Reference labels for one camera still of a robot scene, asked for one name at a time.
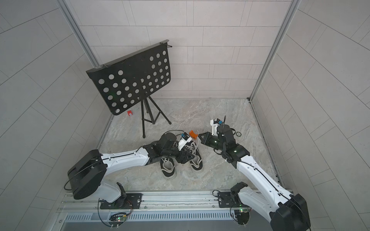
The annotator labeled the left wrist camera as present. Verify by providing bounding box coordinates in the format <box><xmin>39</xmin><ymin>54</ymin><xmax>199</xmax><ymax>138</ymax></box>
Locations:
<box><xmin>178</xmin><ymin>132</ymin><xmax>192</xmax><ymax>151</ymax></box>

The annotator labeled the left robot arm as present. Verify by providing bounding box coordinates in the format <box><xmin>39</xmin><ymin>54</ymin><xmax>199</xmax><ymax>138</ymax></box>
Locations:
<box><xmin>67</xmin><ymin>132</ymin><xmax>202</xmax><ymax>203</ymax></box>

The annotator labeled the aluminium rail frame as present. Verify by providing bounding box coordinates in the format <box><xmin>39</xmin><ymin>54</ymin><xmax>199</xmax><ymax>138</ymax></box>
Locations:
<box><xmin>56</xmin><ymin>189</ymin><xmax>300</xmax><ymax>214</ymax></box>

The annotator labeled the right green circuit board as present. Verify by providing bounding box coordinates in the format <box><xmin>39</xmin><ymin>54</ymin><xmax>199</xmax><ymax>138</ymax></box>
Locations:
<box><xmin>234</xmin><ymin>209</ymin><xmax>250</xmax><ymax>226</ymax></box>

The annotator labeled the orange plastic clip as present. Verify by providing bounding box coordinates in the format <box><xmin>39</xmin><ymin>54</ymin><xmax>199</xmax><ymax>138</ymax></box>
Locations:
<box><xmin>189</xmin><ymin>131</ymin><xmax>198</xmax><ymax>140</ymax></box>

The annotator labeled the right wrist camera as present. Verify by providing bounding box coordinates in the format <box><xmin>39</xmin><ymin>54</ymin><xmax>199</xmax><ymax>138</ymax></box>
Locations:
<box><xmin>210</xmin><ymin>118</ymin><xmax>223</xmax><ymax>136</ymax></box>

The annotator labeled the black perforated music stand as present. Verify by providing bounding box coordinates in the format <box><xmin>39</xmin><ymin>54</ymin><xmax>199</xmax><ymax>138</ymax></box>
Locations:
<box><xmin>86</xmin><ymin>40</ymin><xmax>171</xmax><ymax>124</ymax></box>

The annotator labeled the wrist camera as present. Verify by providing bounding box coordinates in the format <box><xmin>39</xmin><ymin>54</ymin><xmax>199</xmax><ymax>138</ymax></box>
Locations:
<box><xmin>210</xmin><ymin>118</ymin><xmax>223</xmax><ymax>136</ymax></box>
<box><xmin>178</xmin><ymin>132</ymin><xmax>192</xmax><ymax>151</ymax></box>

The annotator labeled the left green circuit board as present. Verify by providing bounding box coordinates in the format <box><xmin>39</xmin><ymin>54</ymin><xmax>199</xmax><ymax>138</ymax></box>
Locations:
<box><xmin>109</xmin><ymin>212</ymin><xmax>127</xmax><ymax>222</ymax></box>

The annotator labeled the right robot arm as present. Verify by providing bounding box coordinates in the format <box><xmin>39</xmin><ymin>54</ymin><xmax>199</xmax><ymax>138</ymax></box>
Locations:
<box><xmin>198</xmin><ymin>124</ymin><xmax>311</xmax><ymax>231</ymax></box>

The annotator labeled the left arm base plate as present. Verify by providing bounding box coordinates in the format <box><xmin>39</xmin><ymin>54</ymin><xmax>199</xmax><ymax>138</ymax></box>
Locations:
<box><xmin>99</xmin><ymin>193</ymin><xmax>143</xmax><ymax>210</ymax></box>

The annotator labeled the black canvas sneaker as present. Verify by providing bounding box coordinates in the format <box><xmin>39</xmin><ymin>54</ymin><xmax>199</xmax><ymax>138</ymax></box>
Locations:
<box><xmin>160</xmin><ymin>157</ymin><xmax>176</xmax><ymax>180</ymax></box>
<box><xmin>185</xmin><ymin>140</ymin><xmax>203</xmax><ymax>172</ymax></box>

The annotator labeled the green circuit board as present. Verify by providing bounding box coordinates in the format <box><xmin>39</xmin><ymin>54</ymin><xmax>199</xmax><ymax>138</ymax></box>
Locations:
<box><xmin>109</xmin><ymin>212</ymin><xmax>127</xmax><ymax>222</ymax></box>
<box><xmin>234</xmin><ymin>209</ymin><xmax>250</xmax><ymax>226</ymax></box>

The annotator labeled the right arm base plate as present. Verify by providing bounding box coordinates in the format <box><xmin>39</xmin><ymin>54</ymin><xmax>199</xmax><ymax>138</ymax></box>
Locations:
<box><xmin>216</xmin><ymin>192</ymin><xmax>248</xmax><ymax>208</ymax></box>

